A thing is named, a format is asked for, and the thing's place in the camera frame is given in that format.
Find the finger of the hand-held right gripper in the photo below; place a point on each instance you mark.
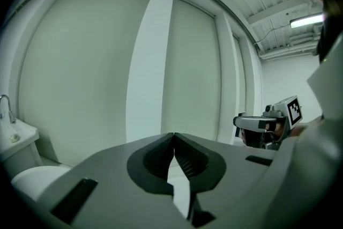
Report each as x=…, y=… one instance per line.
x=249, y=122

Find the person's right forearm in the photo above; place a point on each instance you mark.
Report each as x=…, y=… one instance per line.
x=298, y=131

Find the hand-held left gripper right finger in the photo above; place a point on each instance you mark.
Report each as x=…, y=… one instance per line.
x=235, y=179

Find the white vanity cabinet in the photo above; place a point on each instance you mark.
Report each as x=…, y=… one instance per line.
x=13, y=147

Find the chrome faucet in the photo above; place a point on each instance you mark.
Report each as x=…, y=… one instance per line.
x=10, y=112

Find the person's right hand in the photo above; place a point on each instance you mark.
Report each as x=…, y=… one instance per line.
x=280, y=130

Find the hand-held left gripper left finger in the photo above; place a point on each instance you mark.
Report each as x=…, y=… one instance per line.
x=112, y=195

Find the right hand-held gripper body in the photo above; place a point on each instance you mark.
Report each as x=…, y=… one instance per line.
x=293, y=111

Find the ceiling tube lamp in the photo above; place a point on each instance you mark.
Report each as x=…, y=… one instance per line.
x=306, y=21

